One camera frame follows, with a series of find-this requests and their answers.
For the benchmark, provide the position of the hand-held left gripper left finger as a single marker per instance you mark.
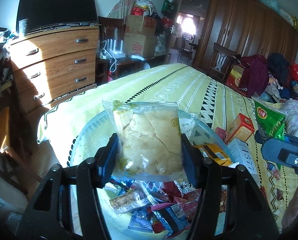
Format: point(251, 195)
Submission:
point(106, 162)

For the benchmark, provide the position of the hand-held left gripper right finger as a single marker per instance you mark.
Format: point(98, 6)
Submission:
point(190, 162)

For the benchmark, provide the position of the clear plastic basin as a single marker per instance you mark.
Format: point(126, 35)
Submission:
point(89, 140)

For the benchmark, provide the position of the clear white snack packet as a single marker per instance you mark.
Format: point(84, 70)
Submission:
point(189, 127)

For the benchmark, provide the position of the green snack packet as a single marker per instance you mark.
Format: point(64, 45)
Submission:
point(268, 120)

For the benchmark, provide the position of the dark brown snack packet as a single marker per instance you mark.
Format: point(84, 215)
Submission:
point(280, 195)

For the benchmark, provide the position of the clear pastry packet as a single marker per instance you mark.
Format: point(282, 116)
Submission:
point(146, 140)

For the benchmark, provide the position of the person's right forearm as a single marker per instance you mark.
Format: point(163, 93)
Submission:
point(297, 205)

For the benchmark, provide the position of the pink floral quilt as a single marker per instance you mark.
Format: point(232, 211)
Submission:
point(296, 120)

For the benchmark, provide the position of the yellow black packet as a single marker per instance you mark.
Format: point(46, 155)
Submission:
point(214, 153)

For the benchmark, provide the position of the white carton box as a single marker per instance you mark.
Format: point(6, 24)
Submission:
point(243, 155)

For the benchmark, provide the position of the flat dark red box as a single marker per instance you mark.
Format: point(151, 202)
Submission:
point(220, 132)

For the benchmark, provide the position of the clear grain bar packet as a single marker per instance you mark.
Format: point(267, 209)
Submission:
point(129, 200)

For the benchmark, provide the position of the orange red carton box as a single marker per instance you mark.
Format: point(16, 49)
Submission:
point(238, 127)

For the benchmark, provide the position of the pile of mixed snack packets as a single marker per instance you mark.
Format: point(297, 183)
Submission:
point(169, 210)

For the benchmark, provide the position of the pile of clothes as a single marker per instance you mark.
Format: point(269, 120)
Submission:
point(283, 80)

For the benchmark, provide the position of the red shopping bag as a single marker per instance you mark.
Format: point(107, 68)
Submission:
point(296, 72)

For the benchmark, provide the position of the yellow patterned bedsheet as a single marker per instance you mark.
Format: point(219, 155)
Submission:
point(164, 87)

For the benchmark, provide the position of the maroon garment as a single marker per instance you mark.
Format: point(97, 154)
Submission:
point(253, 75)

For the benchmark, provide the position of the red gift box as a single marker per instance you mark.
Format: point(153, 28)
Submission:
point(235, 80)

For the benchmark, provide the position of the dark wooden side table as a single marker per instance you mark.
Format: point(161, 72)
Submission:
point(129, 66)

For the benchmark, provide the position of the carved wooden chair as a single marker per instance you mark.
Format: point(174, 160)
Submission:
point(221, 62)

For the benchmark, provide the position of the wooden stool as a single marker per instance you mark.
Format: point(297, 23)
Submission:
point(4, 135)

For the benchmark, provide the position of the white power strip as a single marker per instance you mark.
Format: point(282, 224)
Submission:
point(104, 53)

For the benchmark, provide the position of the wooden dresser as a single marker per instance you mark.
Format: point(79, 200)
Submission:
point(59, 62)

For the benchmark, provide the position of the dark dining chair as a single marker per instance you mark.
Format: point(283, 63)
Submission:
point(186, 48)

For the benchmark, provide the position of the white router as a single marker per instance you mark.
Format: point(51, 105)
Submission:
point(115, 48)

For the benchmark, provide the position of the clear plastic bag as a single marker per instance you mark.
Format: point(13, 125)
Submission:
point(161, 45)

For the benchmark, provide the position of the large cardboard box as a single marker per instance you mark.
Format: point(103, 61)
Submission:
point(140, 45)

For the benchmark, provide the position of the wooden wardrobe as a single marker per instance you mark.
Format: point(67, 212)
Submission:
point(246, 30)

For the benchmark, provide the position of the dark wooden chair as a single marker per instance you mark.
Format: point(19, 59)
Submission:
point(111, 25)

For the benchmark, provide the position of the red hanging ornament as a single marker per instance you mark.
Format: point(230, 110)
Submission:
point(167, 23)

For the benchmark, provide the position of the black bag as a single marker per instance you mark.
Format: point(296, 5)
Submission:
point(159, 23)

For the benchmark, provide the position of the light blue bundle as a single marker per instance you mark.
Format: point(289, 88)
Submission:
point(268, 0)

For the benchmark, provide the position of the open room door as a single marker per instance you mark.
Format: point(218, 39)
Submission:
point(176, 17)

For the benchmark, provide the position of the round cloth-covered board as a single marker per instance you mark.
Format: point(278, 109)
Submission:
point(119, 7)

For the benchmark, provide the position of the white plastic bag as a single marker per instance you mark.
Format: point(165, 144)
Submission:
point(140, 8)

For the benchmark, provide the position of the green hanging bag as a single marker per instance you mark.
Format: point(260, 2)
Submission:
point(167, 6)

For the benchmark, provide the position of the paper cup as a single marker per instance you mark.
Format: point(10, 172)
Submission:
point(23, 27)

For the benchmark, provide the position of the black television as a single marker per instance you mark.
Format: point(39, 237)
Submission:
point(56, 7)

